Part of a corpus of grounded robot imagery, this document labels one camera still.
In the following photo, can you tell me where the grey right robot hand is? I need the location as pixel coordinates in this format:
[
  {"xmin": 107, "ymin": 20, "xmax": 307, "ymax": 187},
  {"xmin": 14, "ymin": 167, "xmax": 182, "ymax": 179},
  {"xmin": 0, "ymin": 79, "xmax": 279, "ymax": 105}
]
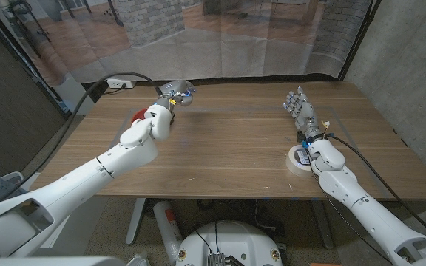
[{"xmin": 282, "ymin": 86, "xmax": 322, "ymax": 140}]

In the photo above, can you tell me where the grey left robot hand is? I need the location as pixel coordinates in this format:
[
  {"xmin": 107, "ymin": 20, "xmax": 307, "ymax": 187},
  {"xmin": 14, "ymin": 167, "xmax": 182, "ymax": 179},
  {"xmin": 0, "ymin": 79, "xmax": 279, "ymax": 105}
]
[{"xmin": 156, "ymin": 79, "xmax": 197, "ymax": 112}]

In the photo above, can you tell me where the red bowl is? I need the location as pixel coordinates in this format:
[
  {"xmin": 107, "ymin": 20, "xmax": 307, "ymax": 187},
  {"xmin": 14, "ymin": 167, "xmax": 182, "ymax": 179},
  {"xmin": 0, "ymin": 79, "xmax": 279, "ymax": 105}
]
[{"xmin": 130, "ymin": 107, "xmax": 151, "ymax": 125}]

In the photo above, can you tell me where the beige masking tape roll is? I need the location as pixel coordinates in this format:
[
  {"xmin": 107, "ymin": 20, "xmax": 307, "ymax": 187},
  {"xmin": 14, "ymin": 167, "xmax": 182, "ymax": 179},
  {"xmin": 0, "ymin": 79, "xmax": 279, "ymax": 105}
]
[{"xmin": 285, "ymin": 144, "xmax": 316, "ymax": 177}]

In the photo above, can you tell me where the white power strip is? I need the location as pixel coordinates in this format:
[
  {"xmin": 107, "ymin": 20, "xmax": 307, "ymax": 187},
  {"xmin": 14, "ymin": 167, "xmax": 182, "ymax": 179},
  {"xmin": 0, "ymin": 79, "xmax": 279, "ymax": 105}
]
[{"xmin": 106, "ymin": 78, "xmax": 137, "ymax": 89}]

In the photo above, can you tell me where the printed room scene backdrop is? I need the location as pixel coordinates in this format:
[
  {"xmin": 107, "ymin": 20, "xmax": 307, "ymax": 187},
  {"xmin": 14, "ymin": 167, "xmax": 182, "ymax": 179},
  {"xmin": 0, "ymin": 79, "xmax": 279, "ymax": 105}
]
[{"xmin": 0, "ymin": 0, "xmax": 375, "ymax": 88}]

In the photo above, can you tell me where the black backdrop stand pole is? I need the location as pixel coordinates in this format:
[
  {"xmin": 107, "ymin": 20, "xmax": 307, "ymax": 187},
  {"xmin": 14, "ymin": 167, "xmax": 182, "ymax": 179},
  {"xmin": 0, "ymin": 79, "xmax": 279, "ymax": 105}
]
[
  {"xmin": 0, "ymin": 0, "xmax": 70, "ymax": 119},
  {"xmin": 337, "ymin": 0, "xmax": 382, "ymax": 82}
]

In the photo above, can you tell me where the white cabinet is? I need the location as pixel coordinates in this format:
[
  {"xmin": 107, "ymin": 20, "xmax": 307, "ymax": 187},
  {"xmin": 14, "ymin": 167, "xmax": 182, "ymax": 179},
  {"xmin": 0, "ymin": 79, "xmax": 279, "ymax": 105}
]
[{"xmin": 52, "ymin": 73, "xmax": 95, "ymax": 116}]

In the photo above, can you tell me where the grey table leg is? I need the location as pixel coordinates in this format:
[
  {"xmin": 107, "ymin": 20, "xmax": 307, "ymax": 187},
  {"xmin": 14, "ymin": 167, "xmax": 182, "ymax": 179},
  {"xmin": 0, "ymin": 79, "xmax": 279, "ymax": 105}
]
[
  {"xmin": 311, "ymin": 200, "xmax": 335, "ymax": 250},
  {"xmin": 125, "ymin": 198, "xmax": 147, "ymax": 247}
]

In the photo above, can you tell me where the white cylinder with orange label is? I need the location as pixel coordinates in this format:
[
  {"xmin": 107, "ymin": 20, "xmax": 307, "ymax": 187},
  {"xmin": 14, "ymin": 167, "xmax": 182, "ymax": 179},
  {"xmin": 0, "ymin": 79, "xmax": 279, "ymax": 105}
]
[{"xmin": 152, "ymin": 200, "xmax": 183, "ymax": 265}]

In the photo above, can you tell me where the white robot torso base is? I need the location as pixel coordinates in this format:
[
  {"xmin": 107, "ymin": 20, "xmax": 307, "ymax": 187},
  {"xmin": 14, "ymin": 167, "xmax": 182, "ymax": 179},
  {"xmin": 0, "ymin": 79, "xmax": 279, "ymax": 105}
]
[{"xmin": 175, "ymin": 220, "xmax": 283, "ymax": 266}]

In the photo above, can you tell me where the dark brown door panel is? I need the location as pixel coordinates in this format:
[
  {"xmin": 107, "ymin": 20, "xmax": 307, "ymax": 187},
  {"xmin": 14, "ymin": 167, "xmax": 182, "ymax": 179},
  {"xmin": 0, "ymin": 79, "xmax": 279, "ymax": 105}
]
[{"xmin": 0, "ymin": 7, "xmax": 68, "ymax": 177}]

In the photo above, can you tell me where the grey electronics module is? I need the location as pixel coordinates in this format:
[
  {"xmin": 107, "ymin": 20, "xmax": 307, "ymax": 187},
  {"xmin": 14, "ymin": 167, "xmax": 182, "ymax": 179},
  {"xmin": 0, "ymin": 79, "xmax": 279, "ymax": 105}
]
[{"xmin": 207, "ymin": 253, "xmax": 226, "ymax": 266}]

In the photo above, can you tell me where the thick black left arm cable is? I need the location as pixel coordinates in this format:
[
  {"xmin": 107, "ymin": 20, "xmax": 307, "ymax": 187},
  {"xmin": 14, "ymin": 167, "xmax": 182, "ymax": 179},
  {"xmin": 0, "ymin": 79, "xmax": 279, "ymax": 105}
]
[{"xmin": 0, "ymin": 71, "xmax": 164, "ymax": 206}]

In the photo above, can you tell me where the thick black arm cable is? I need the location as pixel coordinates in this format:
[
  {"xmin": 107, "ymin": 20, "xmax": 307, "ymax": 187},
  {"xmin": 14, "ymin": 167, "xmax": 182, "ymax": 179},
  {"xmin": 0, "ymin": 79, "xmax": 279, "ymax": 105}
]
[
  {"xmin": 0, "ymin": 71, "xmax": 164, "ymax": 206},
  {"xmin": 325, "ymin": 134, "xmax": 426, "ymax": 243}
]

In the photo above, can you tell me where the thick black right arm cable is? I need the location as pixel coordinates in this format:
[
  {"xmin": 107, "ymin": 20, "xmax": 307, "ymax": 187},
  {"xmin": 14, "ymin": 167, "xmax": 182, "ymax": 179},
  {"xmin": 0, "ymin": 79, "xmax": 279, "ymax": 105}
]
[{"xmin": 325, "ymin": 134, "xmax": 426, "ymax": 243}]

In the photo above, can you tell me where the thin black cable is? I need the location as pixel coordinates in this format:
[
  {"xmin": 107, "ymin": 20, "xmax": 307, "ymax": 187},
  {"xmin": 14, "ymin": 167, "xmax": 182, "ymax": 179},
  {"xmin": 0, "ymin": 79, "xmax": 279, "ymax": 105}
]
[{"xmin": 306, "ymin": 158, "xmax": 393, "ymax": 265}]

